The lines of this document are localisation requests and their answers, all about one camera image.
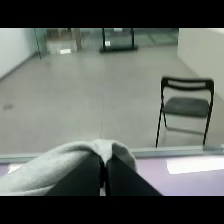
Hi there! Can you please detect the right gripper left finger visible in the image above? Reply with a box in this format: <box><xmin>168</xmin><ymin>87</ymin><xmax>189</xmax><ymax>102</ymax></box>
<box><xmin>45</xmin><ymin>153</ymin><xmax>103</xmax><ymax>197</ymax></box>

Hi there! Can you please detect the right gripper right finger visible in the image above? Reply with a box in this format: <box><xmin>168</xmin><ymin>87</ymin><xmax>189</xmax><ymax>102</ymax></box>
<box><xmin>105</xmin><ymin>154</ymin><xmax>164</xmax><ymax>197</ymax></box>

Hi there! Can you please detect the light grey garment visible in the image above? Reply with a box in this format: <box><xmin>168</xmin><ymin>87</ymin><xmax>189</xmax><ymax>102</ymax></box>
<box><xmin>0</xmin><ymin>138</ymin><xmax>139</xmax><ymax>197</ymax></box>

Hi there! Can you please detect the black folding chair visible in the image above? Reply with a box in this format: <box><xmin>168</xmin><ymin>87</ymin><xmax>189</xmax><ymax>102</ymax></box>
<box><xmin>154</xmin><ymin>75</ymin><xmax>216</xmax><ymax>149</ymax></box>

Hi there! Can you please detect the black metal stand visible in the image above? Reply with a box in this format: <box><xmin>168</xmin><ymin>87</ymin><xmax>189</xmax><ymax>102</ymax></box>
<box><xmin>99</xmin><ymin>28</ymin><xmax>139</xmax><ymax>54</ymax></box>

